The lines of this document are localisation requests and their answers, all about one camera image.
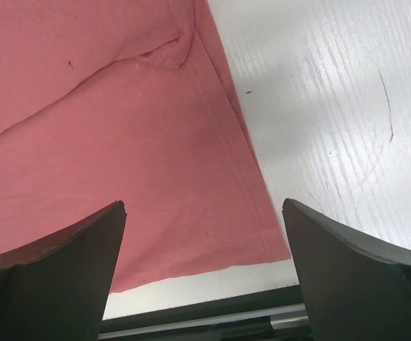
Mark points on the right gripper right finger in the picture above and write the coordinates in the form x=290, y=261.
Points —
x=354, y=286

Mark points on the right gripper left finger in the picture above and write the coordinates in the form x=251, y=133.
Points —
x=56, y=287

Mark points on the salmon pink t shirt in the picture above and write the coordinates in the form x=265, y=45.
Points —
x=130, y=101

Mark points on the front aluminium rail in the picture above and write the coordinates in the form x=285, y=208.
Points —
x=277, y=317

